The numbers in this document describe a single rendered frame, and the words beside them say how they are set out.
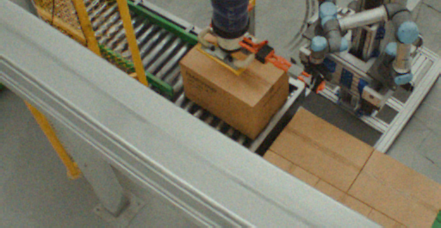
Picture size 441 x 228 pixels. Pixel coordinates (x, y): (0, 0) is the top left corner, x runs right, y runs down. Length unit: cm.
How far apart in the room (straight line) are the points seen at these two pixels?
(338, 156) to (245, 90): 77
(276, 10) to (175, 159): 457
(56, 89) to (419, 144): 396
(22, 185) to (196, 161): 395
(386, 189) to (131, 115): 305
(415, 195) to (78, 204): 248
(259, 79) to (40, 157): 203
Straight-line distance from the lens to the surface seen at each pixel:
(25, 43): 78
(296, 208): 58
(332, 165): 362
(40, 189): 444
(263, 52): 320
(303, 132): 372
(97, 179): 358
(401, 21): 291
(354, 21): 295
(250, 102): 335
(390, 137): 418
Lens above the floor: 374
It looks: 56 degrees down
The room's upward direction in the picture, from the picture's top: 2 degrees clockwise
